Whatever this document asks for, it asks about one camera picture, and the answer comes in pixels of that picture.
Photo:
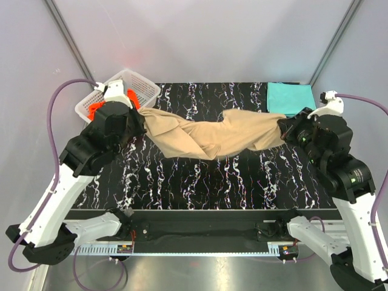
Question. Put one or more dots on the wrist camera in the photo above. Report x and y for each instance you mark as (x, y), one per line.
(116, 91)
(332, 105)

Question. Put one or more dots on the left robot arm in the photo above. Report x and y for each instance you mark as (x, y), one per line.
(45, 235)

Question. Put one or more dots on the beige t shirt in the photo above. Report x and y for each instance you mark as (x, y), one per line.
(177, 137)

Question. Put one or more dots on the white slotted cable duct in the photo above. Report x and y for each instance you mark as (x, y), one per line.
(99, 249)

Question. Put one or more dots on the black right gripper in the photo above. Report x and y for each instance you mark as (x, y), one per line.
(287, 125)

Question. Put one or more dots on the folded teal t shirt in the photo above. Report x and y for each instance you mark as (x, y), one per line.
(289, 99)

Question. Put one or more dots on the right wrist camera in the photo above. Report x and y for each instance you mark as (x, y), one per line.
(332, 105)

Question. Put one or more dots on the orange t shirt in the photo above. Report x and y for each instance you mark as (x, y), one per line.
(130, 100)

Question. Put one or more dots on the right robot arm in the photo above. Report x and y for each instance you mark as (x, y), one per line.
(325, 139)

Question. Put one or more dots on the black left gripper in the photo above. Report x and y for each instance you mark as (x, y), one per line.
(140, 129)

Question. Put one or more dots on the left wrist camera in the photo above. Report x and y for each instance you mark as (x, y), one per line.
(116, 91)

